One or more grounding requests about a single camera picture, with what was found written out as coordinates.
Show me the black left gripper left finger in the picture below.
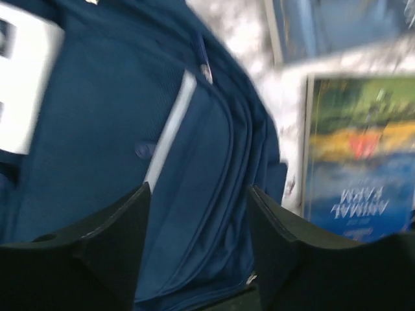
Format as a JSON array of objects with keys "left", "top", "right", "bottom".
[{"left": 1, "top": 183, "right": 151, "bottom": 310}]

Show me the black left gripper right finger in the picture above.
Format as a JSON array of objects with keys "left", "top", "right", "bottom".
[{"left": 247, "top": 187, "right": 414, "bottom": 310}]

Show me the navy blue student backpack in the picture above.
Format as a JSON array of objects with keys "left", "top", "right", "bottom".
[{"left": 1, "top": 1, "right": 287, "bottom": 310}]

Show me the Animal Farm book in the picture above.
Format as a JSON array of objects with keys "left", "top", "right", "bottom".
[{"left": 301, "top": 75, "right": 414, "bottom": 242}]

